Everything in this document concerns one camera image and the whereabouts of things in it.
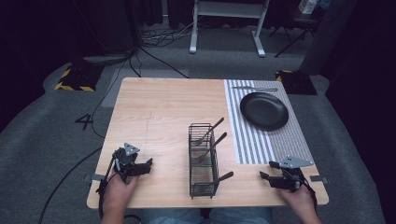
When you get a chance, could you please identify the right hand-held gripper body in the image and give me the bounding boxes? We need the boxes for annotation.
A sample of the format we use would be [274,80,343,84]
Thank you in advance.
[269,155,315,193]

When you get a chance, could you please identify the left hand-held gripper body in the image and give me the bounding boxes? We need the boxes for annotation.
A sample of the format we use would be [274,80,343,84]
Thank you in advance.
[111,142,141,185]

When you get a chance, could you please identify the person's right hand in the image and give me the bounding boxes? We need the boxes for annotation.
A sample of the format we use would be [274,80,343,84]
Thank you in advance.
[277,184,317,219]

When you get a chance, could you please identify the person's left hand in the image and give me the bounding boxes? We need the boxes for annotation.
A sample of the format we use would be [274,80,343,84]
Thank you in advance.
[102,174,140,218]

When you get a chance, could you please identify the grey striped placemat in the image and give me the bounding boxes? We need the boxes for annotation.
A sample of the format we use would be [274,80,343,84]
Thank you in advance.
[222,78,315,165]

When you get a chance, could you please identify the grey tape piece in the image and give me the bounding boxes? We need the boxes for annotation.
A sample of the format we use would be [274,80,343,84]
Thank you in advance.
[309,175,329,185]
[82,173,107,183]

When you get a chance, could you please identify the person's legs in jeans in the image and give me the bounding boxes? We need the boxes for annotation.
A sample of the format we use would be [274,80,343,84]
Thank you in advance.
[140,206,276,224]

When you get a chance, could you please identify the black plate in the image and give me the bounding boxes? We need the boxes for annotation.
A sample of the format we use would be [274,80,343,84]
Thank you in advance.
[239,91,290,132]

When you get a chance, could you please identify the black base with yellow stripes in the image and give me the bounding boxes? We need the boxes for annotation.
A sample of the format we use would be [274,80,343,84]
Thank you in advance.
[275,69,318,96]
[54,63,105,93]

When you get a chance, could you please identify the dark stand foot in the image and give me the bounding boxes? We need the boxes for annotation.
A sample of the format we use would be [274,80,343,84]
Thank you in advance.
[81,46,139,67]

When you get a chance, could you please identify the black folding chair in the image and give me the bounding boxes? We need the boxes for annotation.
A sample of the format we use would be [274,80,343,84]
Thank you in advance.
[268,0,326,59]

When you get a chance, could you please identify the light box on chair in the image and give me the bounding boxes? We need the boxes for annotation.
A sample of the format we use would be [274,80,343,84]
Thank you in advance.
[297,0,319,15]

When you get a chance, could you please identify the right hand-held gripper cable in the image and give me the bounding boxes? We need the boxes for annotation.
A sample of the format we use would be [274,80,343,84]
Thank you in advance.
[299,174,319,217]

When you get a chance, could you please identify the hand-held gripper cable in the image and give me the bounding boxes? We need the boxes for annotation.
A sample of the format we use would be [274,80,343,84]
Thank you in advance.
[96,154,143,224]
[299,174,319,217]

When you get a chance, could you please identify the left hand-held gripper cable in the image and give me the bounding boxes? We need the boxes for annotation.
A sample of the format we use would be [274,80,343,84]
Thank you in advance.
[96,154,143,224]

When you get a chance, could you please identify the dark-handled utensil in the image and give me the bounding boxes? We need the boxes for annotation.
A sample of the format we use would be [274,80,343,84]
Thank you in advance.
[201,170,235,191]

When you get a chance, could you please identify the black wire cutlery basket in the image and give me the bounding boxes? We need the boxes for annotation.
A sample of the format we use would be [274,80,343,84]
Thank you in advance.
[188,122,220,201]

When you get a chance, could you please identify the black floor cable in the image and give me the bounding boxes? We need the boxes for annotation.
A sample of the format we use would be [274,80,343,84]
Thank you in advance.
[89,46,191,140]
[37,145,105,224]

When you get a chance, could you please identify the dark-handled fork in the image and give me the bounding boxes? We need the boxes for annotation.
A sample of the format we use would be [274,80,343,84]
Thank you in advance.
[197,132,229,164]
[193,117,225,147]

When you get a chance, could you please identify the bundle of floor cables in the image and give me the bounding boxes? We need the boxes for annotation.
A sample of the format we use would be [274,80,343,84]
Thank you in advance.
[140,15,204,49]

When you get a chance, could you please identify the white metal desk frame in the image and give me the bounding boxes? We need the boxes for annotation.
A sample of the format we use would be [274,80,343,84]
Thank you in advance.
[189,0,271,59]

